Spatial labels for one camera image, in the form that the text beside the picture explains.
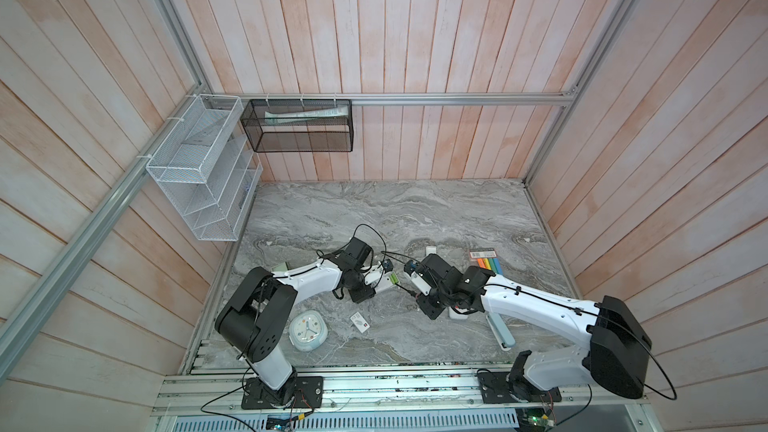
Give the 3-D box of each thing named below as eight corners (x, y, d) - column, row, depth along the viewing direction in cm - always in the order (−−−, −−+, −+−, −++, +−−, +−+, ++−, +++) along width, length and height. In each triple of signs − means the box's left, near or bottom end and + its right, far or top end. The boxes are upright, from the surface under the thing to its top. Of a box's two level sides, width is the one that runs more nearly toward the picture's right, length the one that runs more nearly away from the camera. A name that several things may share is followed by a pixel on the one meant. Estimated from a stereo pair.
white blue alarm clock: (288, 350, 82) (285, 347, 79) (294, 314, 88) (292, 310, 86) (326, 350, 82) (324, 347, 79) (329, 314, 88) (328, 310, 86)
